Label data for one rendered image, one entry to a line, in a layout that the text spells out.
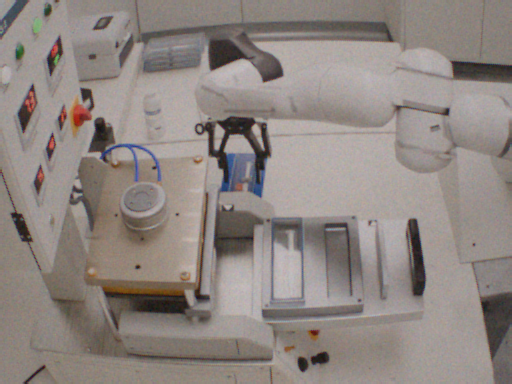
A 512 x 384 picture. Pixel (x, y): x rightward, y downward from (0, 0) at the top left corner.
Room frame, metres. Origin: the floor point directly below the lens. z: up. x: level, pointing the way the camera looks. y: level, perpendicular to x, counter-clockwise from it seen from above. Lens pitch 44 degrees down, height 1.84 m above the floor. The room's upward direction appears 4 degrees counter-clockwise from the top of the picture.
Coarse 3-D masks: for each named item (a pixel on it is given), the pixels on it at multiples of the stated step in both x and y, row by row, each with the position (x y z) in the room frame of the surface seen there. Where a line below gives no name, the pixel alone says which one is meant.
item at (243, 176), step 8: (240, 160) 1.23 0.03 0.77; (248, 160) 1.23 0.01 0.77; (240, 168) 1.21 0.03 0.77; (248, 168) 1.20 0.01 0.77; (232, 176) 1.18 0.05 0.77; (240, 176) 1.18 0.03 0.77; (248, 176) 1.18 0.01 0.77; (232, 184) 1.15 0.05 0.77; (240, 184) 1.15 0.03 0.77; (248, 184) 1.15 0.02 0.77
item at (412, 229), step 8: (408, 224) 0.77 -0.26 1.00; (416, 224) 0.76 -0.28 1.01; (408, 232) 0.75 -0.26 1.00; (416, 232) 0.74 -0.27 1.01; (416, 240) 0.72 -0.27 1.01; (416, 248) 0.70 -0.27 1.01; (416, 256) 0.68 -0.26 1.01; (416, 264) 0.67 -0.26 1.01; (416, 272) 0.65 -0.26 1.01; (424, 272) 0.65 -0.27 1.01; (416, 280) 0.63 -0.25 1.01; (424, 280) 0.63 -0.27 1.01; (416, 288) 0.63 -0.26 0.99; (424, 288) 0.63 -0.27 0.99
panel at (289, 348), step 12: (276, 336) 0.61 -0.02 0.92; (288, 336) 0.64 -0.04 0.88; (300, 336) 0.66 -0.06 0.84; (312, 336) 0.69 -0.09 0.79; (276, 348) 0.59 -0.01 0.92; (288, 348) 0.60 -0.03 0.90; (300, 348) 0.64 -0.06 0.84; (312, 348) 0.66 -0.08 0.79; (288, 360) 0.58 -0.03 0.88; (300, 372) 0.58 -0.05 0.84; (312, 372) 0.60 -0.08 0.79
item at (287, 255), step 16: (272, 224) 0.80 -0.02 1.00; (288, 224) 0.79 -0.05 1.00; (272, 240) 0.76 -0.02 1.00; (288, 240) 0.76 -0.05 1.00; (272, 256) 0.73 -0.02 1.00; (288, 256) 0.72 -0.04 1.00; (272, 272) 0.69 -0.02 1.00; (288, 272) 0.69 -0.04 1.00; (272, 288) 0.66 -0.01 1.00; (288, 288) 0.65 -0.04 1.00
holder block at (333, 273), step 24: (264, 240) 0.77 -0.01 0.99; (312, 240) 0.76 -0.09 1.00; (336, 240) 0.77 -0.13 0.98; (264, 264) 0.72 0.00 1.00; (312, 264) 0.71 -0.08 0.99; (336, 264) 0.71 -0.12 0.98; (360, 264) 0.70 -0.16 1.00; (264, 288) 0.67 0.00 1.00; (312, 288) 0.66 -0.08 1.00; (336, 288) 0.66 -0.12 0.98; (360, 288) 0.64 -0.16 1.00; (264, 312) 0.62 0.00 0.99; (288, 312) 0.62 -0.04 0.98; (312, 312) 0.62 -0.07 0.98; (336, 312) 0.61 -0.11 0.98
